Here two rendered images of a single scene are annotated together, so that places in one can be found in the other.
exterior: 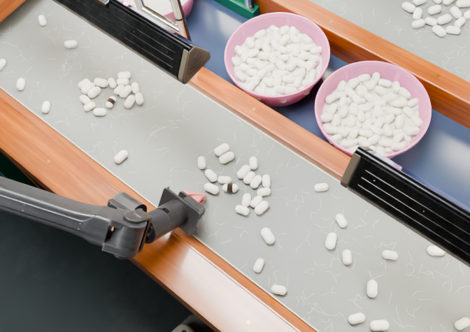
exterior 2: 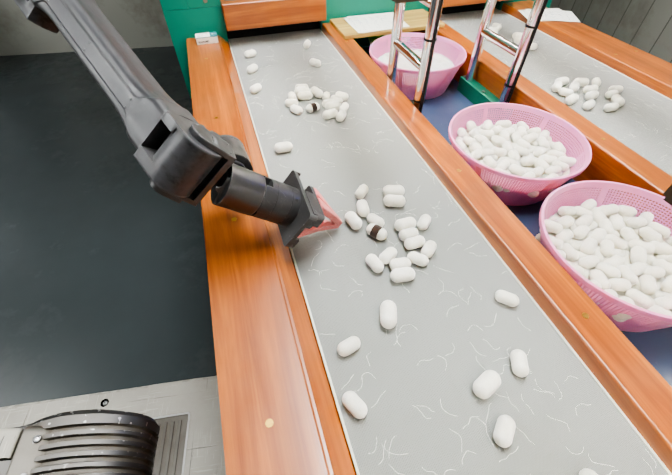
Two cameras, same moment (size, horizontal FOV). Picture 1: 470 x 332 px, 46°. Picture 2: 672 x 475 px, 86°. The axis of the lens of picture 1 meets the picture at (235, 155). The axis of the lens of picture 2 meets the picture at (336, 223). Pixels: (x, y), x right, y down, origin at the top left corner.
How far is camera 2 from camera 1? 75 cm
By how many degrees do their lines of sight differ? 19
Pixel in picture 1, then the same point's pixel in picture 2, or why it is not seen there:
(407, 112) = not seen: outside the picture
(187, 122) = (374, 154)
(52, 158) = (221, 117)
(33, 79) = (265, 72)
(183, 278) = (235, 294)
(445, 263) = not seen: outside the picture
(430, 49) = not seen: outside the picture
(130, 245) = (170, 168)
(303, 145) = (506, 233)
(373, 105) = (632, 245)
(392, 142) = (654, 303)
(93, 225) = (143, 109)
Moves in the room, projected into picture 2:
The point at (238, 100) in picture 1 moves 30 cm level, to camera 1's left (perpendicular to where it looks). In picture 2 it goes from (444, 156) to (299, 124)
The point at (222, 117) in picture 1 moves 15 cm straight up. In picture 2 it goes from (414, 167) to (429, 93)
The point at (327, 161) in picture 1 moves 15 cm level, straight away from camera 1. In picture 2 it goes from (535, 268) to (570, 210)
